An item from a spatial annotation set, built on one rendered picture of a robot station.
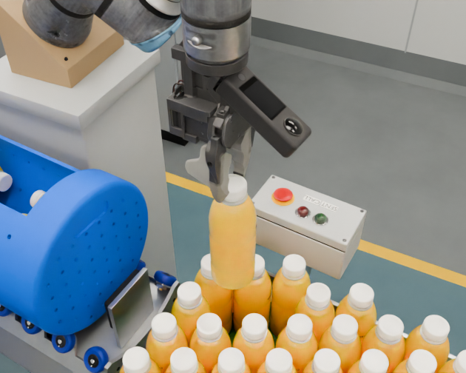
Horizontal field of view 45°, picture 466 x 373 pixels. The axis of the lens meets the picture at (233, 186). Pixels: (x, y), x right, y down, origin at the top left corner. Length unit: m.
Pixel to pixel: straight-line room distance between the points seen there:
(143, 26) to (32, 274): 0.56
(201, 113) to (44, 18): 0.69
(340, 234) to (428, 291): 1.43
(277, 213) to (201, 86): 0.43
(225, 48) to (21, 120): 0.86
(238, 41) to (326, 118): 2.59
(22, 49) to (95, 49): 0.16
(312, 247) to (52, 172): 0.54
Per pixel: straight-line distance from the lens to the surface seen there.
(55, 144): 1.36
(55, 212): 0.89
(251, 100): 0.63
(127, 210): 1.00
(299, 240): 1.04
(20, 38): 1.33
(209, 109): 0.65
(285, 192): 1.06
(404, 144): 3.09
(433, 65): 3.61
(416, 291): 2.40
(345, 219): 1.04
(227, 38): 0.60
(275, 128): 0.63
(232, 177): 0.76
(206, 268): 0.96
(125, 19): 1.20
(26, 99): 1.31
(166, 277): 1.09
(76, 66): 1.31
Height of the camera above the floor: 1.83
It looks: 43 degrees down
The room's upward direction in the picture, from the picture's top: straight up
